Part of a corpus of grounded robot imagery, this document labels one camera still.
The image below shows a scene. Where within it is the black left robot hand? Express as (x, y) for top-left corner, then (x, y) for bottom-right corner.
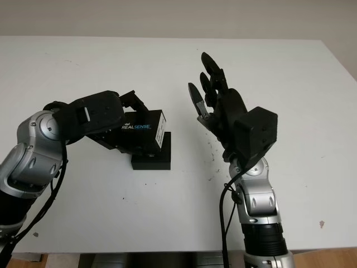
(90, 89), (151, 155)

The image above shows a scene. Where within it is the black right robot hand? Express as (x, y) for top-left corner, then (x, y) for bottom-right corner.
(188, 51), (248, 163)

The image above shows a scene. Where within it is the black box lid with label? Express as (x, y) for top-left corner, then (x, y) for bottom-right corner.
(111, 109), (168, 155)

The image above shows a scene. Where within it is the black box base with insert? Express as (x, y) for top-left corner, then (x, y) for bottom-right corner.
(131, 131), (171, 171)

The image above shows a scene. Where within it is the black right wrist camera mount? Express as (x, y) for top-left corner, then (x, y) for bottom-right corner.
(234, 106), (279, 170)

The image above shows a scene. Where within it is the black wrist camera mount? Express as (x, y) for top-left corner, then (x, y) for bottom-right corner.
(52, 90), (127, 143)
(234, 106), (279, 170)

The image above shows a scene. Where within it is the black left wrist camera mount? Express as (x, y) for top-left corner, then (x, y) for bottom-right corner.
(52, 90), (127, 143)

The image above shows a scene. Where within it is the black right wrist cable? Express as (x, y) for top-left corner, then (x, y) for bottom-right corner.
(219, 178), (243, 268)

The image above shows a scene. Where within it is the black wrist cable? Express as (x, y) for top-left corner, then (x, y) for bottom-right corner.
(219, 178), (243, 268)
(8, 142), (70, 246)

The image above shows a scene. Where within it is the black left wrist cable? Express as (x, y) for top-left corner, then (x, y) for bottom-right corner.
(8, 142), (70, 246)

